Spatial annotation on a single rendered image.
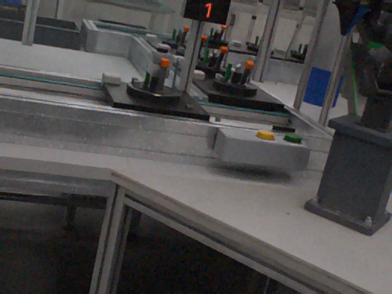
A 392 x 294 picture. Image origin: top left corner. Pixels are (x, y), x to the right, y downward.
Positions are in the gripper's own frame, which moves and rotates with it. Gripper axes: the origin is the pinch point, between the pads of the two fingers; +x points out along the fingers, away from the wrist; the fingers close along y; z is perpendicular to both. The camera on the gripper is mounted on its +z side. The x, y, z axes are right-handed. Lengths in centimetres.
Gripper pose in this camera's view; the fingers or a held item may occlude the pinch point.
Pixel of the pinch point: (347, 20)
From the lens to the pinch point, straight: 142.4
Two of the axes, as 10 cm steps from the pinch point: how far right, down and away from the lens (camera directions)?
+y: -9.6, -1.3, -2.4
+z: -1.9, -2.9, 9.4
